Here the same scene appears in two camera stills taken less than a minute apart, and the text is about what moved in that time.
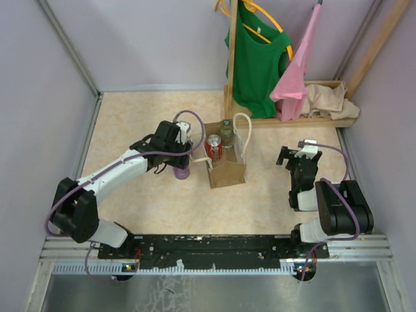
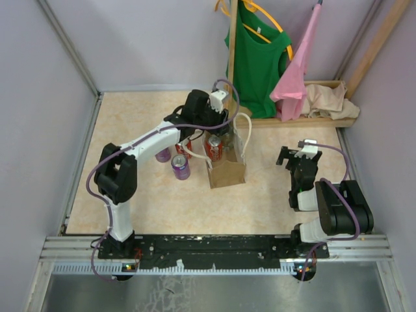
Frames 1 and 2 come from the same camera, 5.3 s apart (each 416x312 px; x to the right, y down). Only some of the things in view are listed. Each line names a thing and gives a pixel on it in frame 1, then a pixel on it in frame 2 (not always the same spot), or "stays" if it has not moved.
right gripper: x=285 y=153 stays
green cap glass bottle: x=227 y=134 stays
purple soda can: x=181 y=173 stays
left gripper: x=181 y=162 -> x=219 y=117
